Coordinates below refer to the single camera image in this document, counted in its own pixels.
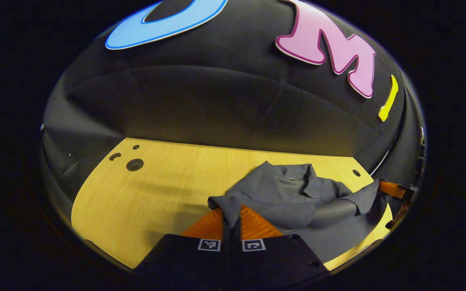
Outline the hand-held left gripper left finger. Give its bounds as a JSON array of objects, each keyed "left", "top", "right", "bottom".
[{"left": 135, "top": 208, "right": 232, "bottom": 291}]

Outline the black backdrop cloth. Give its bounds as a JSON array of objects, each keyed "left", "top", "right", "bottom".
[{"left": 41, "top": 0, "right": 427, "bottom": 202}]

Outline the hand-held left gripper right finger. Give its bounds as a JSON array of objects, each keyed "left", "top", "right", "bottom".
[{"left": 233, "top": 204, "right": 331, "bottom": 291}]

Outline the grey collared shirt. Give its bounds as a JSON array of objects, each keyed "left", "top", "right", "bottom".
[{"left": 208, "top": 161, "right": 393, "bottom": 263}]

